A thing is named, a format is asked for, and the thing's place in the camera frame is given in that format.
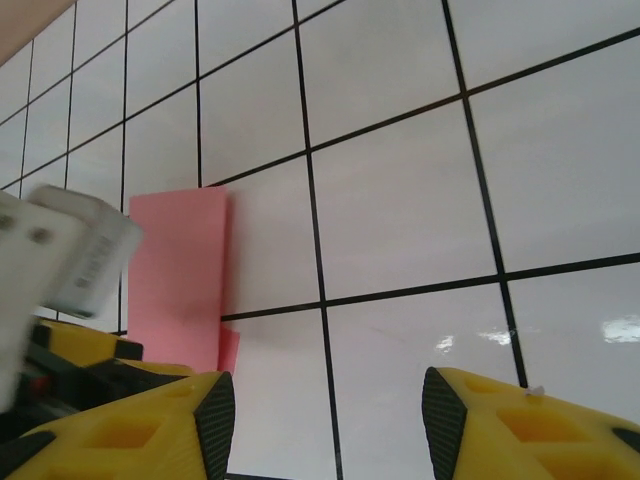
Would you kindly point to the pink paper sheet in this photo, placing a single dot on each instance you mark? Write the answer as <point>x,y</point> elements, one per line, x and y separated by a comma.
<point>175,260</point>

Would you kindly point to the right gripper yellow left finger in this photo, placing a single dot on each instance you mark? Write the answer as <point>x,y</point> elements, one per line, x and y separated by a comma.
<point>125,440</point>

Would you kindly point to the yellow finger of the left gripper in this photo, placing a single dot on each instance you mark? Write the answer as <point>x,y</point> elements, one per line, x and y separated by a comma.
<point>155,369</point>
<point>75,340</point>

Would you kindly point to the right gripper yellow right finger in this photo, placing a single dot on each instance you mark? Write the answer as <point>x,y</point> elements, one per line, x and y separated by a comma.
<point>540,435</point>

